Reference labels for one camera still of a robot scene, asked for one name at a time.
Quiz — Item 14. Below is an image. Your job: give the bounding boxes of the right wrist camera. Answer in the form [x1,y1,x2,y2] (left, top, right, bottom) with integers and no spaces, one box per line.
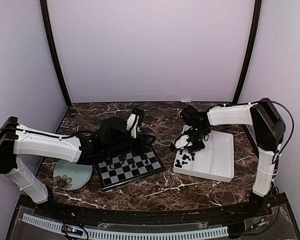
[180,105,199,126]

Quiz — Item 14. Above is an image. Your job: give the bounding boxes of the white plastic tray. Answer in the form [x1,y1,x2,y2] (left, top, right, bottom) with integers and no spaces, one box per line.
[173,130,235,183]

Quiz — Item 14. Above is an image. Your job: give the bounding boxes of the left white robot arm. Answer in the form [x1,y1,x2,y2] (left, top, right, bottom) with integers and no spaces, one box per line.
[0,114,156,218]

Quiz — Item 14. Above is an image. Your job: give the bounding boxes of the green floral ceramic plate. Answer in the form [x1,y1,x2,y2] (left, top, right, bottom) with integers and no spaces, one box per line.
[53,159,93,191]

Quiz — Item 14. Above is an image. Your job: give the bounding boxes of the left black frame post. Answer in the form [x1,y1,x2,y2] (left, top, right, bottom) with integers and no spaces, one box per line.
[39,0,72,108]

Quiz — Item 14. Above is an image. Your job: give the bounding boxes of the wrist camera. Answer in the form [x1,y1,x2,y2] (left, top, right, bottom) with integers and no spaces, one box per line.
[180,105,199,126]
[126,108,145,139]

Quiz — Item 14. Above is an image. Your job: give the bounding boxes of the black frame post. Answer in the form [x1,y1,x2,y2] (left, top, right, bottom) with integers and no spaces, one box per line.
[39,0,72,108]
[232,0,262,104]

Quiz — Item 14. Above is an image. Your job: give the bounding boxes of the black chess pieces pile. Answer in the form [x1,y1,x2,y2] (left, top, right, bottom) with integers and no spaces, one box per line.
[174,149,196,170]

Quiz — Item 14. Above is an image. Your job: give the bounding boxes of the black and white chessboard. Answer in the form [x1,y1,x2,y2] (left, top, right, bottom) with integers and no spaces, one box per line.
[97,146,165,191]

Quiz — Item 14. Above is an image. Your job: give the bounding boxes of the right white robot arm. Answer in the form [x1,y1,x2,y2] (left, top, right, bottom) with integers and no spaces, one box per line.
[180,98,288,197]

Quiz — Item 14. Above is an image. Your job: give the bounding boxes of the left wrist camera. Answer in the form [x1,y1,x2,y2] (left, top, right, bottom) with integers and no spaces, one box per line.
[126,108,145,139]

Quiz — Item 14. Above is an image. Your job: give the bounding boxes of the right black frame post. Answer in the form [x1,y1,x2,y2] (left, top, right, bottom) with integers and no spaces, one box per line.
[232,0,262,104]

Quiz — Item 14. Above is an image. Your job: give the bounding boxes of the white slotted cable duct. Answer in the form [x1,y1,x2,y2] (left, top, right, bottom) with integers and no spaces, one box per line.
[21,213,229,240]

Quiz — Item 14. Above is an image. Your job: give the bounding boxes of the black front rail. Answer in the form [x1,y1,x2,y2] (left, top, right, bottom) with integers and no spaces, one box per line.
[17,194,288,226]

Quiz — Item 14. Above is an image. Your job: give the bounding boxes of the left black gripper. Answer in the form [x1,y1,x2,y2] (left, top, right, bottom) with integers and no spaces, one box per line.
[105,130,156,160]

